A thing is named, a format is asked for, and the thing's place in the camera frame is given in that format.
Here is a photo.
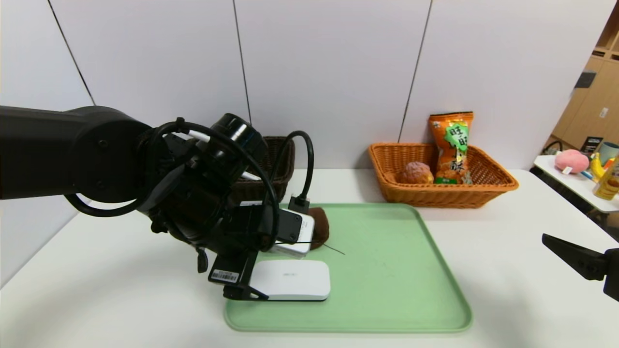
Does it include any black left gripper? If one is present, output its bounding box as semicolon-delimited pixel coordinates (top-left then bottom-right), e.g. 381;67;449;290
207;249;269;301

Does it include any white rounded router box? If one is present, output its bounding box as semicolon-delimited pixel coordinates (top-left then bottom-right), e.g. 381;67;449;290
249;260;332;302

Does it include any cream puff bun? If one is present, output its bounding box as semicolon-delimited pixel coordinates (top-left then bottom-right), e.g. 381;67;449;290
398;161;434;185

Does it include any orange snack bag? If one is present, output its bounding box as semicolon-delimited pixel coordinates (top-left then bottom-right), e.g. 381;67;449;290
429;112;475;185

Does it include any dark brown wicker basket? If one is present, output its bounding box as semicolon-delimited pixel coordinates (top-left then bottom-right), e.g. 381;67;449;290
232;136;296;203

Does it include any orange wicker basket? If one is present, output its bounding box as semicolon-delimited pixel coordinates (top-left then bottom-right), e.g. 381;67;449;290
368;143;519;209

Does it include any brown folded towel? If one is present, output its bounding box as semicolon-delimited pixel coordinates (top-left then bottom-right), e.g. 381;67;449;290
307;207;330;250

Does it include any light green plastic tray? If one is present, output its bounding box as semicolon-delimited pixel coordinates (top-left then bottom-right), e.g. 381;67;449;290
224;203;473;333

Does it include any white side table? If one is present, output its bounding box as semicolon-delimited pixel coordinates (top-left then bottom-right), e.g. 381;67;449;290
532;156;619;214

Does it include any pink plush toy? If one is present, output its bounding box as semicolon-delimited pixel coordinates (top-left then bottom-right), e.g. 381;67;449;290
554;150;590;175

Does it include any small black sign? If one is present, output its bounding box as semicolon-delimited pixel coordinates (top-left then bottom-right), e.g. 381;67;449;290
579;137;602;156

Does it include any yellow drink bottle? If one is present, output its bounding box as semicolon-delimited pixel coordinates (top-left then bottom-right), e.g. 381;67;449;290
592;157;619;201

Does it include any teal cup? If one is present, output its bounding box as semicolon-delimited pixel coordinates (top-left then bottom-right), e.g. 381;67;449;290
598;142;619;166

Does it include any wooden cabinet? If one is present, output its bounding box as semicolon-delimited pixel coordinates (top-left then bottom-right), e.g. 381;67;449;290
551;2;619;150

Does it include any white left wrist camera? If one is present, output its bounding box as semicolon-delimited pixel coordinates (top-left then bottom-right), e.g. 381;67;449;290
264;208;316;257

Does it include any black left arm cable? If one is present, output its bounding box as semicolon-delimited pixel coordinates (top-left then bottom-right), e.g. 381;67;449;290
65;118;315;252

